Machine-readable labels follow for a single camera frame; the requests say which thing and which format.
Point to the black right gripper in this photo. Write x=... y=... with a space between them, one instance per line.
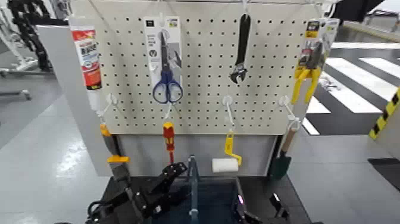
x=251 y=219

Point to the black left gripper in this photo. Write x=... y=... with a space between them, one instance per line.
x=153 y=201

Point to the dark blue crate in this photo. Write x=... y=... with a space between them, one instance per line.
x=215 y=200

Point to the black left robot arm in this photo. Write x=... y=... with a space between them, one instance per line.
x=115 y=206

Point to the red yellow screwdriver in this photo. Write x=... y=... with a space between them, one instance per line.
x=169 y=137

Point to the grey yellow scraper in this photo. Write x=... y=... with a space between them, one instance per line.
x=114 y=153

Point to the beige perforated pegboard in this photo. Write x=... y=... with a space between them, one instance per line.
x=206 y=78

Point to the blue scissors on card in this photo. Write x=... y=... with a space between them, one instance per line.
x=165 y=62

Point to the black floor mat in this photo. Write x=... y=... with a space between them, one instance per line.
x=387 y=172

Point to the black adjustable wrench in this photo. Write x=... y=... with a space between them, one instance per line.
x=242 y=47

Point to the white red sealant tube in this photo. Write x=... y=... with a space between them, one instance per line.
x=89 y=59

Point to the yellow black striped barrier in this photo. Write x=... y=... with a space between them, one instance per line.
x=386 y=114

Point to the yellow pliers on card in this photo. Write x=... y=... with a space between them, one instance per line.
x=312 y=59

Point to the grey base leg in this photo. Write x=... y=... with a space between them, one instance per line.
x=18 y=94

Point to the black cloth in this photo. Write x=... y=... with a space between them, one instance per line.
x=353 y=9

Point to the grey metal railing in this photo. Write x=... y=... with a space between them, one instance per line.
x=382 y=18

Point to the white metal frame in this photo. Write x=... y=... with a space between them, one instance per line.
x=14 y=53

